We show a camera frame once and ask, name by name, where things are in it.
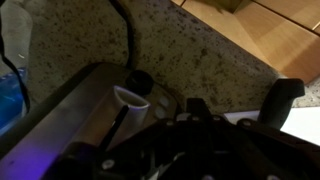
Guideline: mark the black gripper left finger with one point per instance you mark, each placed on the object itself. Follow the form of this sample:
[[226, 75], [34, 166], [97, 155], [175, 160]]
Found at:
[[197, 107]]

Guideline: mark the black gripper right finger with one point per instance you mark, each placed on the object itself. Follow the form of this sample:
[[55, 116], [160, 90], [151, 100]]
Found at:
[[279, 100]]

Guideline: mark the black and steel toaster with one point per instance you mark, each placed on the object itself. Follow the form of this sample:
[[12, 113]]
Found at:
[[82, 110]]

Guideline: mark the white paper towel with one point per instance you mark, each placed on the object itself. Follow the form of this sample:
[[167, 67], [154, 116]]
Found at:
[[303, 123]]

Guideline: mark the clear water bottle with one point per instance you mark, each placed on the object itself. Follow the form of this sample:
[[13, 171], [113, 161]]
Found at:
[[15, 36]]

